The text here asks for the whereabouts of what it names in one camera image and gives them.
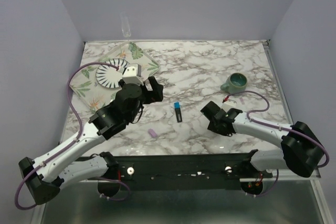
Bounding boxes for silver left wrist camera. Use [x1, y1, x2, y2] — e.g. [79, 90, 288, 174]
[122, 63, 144, 86]

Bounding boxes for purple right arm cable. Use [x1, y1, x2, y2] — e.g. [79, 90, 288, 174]
[223, 90, 330, 198]

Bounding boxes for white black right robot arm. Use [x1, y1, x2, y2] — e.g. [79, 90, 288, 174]
[201, 101, 326, 178]

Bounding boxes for blue black highlighter pen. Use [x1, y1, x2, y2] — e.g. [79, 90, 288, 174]
[175, 108, 183, 123]

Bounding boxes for blue pen cap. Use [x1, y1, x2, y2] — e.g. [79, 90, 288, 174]
[174, 102, 180, 109]

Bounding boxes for floral rectangular tray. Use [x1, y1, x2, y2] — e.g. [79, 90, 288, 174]
[70, 41, 160, 112]

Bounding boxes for purple pen cap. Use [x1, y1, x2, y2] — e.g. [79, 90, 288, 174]
[148, 129, 158, 138]

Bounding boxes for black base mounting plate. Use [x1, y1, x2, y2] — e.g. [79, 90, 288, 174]
[102, 151, 272, 191]

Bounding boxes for blue striped white plate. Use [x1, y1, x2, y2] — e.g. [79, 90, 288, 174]
[96, 58, 129, 89]

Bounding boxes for clear champagne glass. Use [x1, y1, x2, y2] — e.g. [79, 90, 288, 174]
[120, 12, 131, 40]

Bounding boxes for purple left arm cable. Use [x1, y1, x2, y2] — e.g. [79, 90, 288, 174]
[14, 62, 132, 210]

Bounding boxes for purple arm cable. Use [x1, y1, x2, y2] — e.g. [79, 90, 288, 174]
[14, 62, 132, 210]
[223, 90, 330, 198]

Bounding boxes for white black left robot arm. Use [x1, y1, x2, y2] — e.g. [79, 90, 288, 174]
[15, 77, 163, 210]

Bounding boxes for green ceramic cup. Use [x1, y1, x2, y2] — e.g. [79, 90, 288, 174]
[220, 72, 248, 94]

